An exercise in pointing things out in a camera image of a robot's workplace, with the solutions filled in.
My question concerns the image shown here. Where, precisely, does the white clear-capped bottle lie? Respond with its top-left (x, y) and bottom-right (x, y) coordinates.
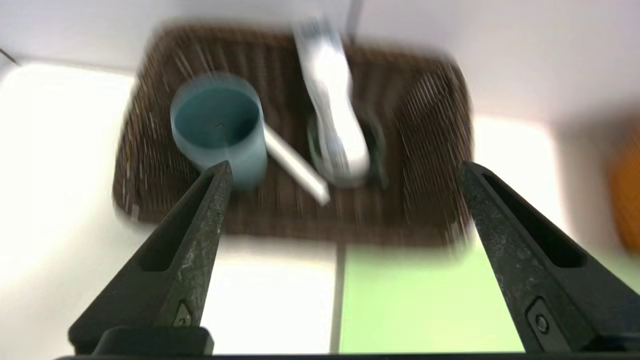
top-left (292, 17), bottom-right (372, 187)

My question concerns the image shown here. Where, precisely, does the white marker pen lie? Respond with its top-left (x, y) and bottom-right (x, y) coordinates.
top-left (262, 124), bottom-right (332, 207)

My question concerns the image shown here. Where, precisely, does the light green plastic tray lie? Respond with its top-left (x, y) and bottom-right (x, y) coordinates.
top-left (339, 239), bottom-right (640, 354)

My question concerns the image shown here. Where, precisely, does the orange wicker basket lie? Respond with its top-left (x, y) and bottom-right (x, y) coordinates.
top-left (607, 142), bottom-right (640, 253)

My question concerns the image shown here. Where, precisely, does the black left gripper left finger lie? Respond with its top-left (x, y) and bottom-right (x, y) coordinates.
top-left (68, 160), bottom-right (234, 352)

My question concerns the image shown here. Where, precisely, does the teal plastic cup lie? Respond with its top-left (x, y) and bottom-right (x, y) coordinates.
top-left (170, 72), bottom-right (269, 189)

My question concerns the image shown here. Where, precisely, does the dark brown wicker basket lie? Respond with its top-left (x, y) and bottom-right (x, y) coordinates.
top-left (112, 22), bottom-right (476, 249)

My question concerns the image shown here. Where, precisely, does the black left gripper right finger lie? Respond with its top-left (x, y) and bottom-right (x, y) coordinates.
top-left (460, 161), bottom-right (640, 353)

